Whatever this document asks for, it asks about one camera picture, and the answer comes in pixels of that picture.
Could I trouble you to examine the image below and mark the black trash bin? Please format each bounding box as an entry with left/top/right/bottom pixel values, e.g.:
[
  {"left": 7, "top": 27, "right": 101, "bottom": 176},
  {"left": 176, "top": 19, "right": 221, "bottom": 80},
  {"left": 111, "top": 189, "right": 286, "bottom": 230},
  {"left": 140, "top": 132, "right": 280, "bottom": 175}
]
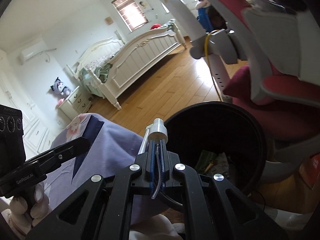
[{"left": 164, "top": 101, "right": 267, "bottom": 194}]

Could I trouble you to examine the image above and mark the left hand in white glove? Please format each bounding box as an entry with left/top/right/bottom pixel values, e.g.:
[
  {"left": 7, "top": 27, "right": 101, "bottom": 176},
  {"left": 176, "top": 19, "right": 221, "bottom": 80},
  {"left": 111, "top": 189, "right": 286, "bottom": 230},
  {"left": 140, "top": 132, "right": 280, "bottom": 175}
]
[{"left": 1, "top": 182, "right": 52, "bottom": 239}]

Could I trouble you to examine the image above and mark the right hand in white glove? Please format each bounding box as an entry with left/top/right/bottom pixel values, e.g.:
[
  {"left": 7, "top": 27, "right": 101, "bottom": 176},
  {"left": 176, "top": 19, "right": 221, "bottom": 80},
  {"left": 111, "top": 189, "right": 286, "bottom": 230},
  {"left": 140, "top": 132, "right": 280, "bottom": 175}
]
[{"left": 129, "top": 215, "right": 185, "bottom": 240}]

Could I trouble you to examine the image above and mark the white wardrobe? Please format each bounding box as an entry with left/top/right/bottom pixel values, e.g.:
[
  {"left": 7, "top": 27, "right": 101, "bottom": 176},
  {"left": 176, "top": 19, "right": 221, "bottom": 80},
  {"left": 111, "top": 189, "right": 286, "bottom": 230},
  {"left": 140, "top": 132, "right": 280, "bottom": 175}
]
[{"left": 0, "top": 50, "right": 65, "bottom": 159}]

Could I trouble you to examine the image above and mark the purple floral table cloth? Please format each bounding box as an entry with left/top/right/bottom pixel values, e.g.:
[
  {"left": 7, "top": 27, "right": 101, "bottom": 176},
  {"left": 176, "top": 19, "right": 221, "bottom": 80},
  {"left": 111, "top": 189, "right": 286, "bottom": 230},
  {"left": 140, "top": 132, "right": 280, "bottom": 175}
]
[{"left": 43, "top": 112, "right": 171, "bottom": 225}]

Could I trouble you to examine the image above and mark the pink plush on nightstand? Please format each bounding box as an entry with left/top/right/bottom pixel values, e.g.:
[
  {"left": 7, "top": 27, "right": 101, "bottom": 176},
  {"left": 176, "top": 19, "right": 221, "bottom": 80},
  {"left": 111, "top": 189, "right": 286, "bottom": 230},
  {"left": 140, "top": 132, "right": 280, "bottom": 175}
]
[{"left": 57, "top": 99, "right": 64, "bottom": 107}]

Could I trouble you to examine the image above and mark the white nightstand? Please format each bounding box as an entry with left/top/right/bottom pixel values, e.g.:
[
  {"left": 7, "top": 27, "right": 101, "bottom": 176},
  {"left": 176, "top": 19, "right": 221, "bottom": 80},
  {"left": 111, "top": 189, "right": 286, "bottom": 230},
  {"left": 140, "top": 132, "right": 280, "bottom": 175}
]
[{"left": 58, "top": 86, "right": 92, "bottom": 120}]

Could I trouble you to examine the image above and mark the purple plush toy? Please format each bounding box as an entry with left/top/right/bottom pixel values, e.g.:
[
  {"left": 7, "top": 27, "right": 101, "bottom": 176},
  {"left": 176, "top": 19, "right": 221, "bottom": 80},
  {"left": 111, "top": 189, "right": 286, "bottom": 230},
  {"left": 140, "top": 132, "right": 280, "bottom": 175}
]
[{"left": 50, "top": 77, "right": 71, "bottom": 98}]

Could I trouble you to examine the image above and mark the white wooden bed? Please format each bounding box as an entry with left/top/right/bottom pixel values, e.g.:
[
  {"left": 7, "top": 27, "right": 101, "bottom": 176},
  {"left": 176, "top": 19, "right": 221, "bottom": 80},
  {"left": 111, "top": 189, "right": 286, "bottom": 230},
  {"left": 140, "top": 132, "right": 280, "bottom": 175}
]
[{"left": 69, "top": 19, "right": 186, "bottom": 110}]

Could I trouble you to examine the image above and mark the white air conditioner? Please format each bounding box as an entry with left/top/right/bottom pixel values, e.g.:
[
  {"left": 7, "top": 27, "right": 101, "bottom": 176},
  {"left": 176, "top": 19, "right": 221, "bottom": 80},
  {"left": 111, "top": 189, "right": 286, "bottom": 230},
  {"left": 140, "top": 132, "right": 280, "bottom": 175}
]
[{"left": 18, "top": 41, "right": 57, "bottom": 65}]

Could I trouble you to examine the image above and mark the red grey office chair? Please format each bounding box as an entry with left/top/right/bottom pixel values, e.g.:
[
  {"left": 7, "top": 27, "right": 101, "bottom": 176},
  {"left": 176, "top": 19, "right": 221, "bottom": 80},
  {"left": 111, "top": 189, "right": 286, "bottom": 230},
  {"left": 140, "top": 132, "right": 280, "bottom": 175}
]
[{"left": 209, "top": 0, "right": 319, "bottom": 183}]

